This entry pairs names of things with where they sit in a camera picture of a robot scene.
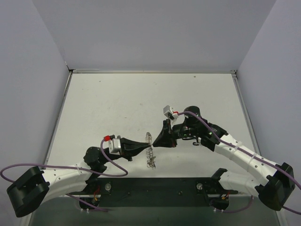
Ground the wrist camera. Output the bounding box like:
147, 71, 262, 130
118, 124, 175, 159
104, 135, 122, 155
163, 105, 179, 127

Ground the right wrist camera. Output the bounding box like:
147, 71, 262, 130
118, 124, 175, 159
163, 105, 179, 127

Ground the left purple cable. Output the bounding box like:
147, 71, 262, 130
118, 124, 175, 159
0, 138, 129, 183

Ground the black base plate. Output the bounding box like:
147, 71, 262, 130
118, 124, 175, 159
72, 178, 238, 208

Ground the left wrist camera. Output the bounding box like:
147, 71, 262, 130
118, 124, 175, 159
104, 135, 122, 155

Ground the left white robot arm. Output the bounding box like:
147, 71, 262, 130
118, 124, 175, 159
7, 136, 151, 218

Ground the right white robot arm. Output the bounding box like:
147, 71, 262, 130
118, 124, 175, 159
153, 105, 298, 211

